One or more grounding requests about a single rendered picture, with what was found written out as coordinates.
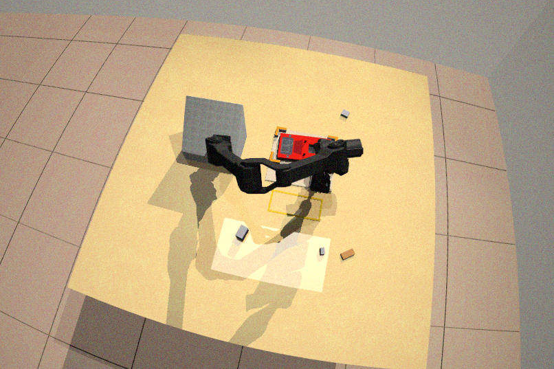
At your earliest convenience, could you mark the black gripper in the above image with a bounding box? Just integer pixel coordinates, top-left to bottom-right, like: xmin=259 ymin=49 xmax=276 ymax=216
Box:
xmin=309 ymin=138 xmax=331 ymax=194

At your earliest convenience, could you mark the orange-brown block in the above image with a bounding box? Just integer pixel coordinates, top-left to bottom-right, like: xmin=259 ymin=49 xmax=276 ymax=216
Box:
xmin=340 ymin=248 xmax=355 ymax=260

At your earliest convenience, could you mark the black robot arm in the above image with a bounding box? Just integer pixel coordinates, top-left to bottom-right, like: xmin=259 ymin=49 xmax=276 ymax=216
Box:
xmin=206 ymin=135 xmax=364 ymax=194

